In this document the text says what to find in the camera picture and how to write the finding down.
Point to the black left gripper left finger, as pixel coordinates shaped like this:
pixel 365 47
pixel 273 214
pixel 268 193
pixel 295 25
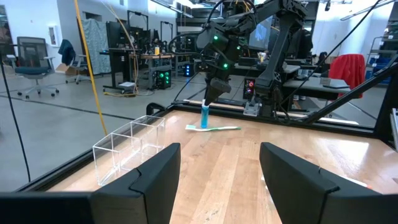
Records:
pixel 149 186

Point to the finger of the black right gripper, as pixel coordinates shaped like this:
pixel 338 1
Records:
pixel 224 87
pixel 211 93

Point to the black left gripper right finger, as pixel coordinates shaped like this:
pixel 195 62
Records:
pixel 295 186

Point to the blue mouthwash bottle white cap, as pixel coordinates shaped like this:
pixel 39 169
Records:
pixel 204 119

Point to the green and white toothbrush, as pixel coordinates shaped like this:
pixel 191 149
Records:
pixel 217 128

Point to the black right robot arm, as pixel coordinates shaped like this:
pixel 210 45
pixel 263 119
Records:
pixel 280 46

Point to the computer tower red lights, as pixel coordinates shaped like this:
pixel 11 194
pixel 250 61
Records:
pixel 249 88

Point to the lit monitor screen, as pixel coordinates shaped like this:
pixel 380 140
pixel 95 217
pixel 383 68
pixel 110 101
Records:
pixel 259 34

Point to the computer tower green lights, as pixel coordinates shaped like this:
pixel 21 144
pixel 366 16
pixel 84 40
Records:
pixel 163 79

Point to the small yellow bottle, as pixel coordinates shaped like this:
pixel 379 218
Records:
pixel 157 50

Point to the wooden workbench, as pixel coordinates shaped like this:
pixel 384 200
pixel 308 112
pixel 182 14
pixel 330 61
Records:
pixel 152 57

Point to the grey desk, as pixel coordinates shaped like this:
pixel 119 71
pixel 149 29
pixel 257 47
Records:
pixel 311 85

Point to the grey patterned curtain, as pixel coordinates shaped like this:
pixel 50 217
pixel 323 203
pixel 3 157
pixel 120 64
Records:
pixel 99 46

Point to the red covered chair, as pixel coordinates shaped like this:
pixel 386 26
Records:
pixel 346 68

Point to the white office chair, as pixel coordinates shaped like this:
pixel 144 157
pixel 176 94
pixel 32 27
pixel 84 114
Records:
pixel 79 67

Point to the cardboard box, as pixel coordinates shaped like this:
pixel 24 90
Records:
pixel 63 69

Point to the blue storage bins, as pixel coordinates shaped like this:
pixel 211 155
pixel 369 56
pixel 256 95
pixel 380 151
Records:
pixel 377 62

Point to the dark jacket on chair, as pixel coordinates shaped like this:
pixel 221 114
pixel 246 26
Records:
pixel 66 51

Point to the grey mesh office chair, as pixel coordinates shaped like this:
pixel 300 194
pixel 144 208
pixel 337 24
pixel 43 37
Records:
pixel 32 51

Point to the black metal table frame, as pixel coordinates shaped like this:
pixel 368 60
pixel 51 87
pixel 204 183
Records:
pixel 357 91

